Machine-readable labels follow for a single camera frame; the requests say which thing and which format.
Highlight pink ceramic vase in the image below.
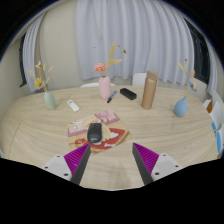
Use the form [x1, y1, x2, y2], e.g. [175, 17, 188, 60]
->
[98, 75, 112, 101]

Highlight blue marker pen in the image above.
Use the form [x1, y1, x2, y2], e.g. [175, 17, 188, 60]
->
[106, 90, 118, 104]

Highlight small white remote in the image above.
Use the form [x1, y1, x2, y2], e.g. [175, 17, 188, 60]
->
[66, 99, 81, 113]

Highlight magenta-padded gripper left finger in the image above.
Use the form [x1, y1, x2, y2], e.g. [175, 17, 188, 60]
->
[42, 143, 92, 186]

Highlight white and blue chair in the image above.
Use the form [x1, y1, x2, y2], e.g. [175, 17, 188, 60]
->
[214, 126, 224, 156]
[209, 99, 224, 131]

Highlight gold metal drink bottle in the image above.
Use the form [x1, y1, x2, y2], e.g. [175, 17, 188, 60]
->
[140, 70, 159, 111]

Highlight black computer mouse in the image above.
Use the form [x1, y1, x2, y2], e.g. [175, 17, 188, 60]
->
[86, 122, 104, 144]

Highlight dried flowers with orange bloom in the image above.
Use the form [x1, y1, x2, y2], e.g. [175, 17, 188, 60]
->
[93, 42, 128, 78]

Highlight yellow dried flowers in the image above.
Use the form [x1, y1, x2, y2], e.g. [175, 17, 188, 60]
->
[28, 60, 55, 93]

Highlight narrow white curtain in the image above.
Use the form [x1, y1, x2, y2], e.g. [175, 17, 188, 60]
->
[204, 36, 219, 96]
[22, 13, 48, 84]

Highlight wide white curtain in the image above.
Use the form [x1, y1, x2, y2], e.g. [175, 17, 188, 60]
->
[74, 0, 196, 84]

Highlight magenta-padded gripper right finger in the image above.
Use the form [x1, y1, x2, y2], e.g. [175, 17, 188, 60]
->
[132, 142, 183, 186]

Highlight small black box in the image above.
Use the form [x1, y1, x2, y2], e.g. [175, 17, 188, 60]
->
[119, 87, 138, 101]

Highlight blue ceramic vase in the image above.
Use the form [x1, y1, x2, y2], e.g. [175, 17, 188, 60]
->
[173, 96, 189, 118]

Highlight green ceramic vase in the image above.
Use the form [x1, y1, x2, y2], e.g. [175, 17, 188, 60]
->
[43, 90, 57, 111]

